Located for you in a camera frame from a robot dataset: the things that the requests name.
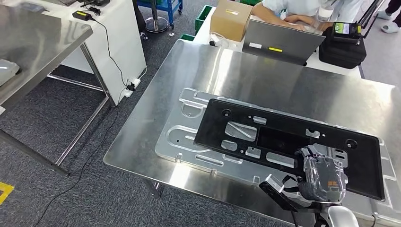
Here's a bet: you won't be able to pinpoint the clear plastic cup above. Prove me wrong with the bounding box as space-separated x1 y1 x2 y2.
313 0 334 30

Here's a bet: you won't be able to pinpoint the black bag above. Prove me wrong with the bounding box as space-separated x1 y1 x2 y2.
318 26 367 70

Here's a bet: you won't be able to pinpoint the steel side table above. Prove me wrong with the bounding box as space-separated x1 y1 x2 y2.
0 3 116 176

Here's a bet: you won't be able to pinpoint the stamped metal panel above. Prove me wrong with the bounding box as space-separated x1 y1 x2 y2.
155 87 398 220
0 59 20 87

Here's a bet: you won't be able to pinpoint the chrome stanchion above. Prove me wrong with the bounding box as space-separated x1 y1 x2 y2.
145 0 170 34

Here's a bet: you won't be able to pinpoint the yellow floor tape outline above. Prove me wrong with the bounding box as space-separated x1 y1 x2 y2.
0 182 15 206

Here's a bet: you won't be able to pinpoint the grey laptop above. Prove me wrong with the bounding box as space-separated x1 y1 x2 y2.
241 19 326 66

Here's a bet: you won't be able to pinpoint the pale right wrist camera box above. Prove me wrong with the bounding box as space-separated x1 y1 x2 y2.
258 174 309 214

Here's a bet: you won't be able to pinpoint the black floor cable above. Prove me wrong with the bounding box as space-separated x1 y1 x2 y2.
33 94 126 227

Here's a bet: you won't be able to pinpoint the person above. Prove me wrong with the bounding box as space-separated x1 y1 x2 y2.
375 0 401 34
250 0 366 32

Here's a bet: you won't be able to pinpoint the black device with screen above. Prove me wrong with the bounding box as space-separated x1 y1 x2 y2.
332 21 363 41

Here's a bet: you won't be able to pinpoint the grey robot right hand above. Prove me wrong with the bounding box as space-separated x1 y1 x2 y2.
294 144 349 204

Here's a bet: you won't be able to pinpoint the black adapter cable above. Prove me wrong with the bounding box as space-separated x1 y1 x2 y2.
89 17 131 87

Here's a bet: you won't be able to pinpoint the white cabinet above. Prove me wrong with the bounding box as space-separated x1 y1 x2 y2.
44 0 148 106

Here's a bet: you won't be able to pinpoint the blue wheeled shelf rack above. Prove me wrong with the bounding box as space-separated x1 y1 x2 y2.
137 0 184 30

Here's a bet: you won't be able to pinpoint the cardboard box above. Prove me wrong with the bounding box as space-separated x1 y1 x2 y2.
209 0 253 42

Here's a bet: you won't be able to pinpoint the person's hand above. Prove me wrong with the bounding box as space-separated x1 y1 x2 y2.
284 14 310 32

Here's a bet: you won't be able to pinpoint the green plastic crate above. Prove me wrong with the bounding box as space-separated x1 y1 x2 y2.
194 4 214 35

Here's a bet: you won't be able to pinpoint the white desk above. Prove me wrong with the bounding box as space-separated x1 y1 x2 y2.
192 6 364 79

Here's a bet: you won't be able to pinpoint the white power strip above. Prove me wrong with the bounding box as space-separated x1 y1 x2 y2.
121 78 141 98

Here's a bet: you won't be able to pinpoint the black adapter with yellow label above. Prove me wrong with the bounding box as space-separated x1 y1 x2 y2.
72 10 93 22

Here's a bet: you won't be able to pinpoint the steel workbench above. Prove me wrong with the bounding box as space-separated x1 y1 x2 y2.
103 39 401 227

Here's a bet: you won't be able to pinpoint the white charger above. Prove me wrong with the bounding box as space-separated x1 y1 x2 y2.
209 33 233 48

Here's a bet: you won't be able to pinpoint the black plastic frame part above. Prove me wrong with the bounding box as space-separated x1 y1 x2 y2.
193 98 385 201

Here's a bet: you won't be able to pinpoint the black tripod legs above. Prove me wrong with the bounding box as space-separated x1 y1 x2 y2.
357 0 386 29

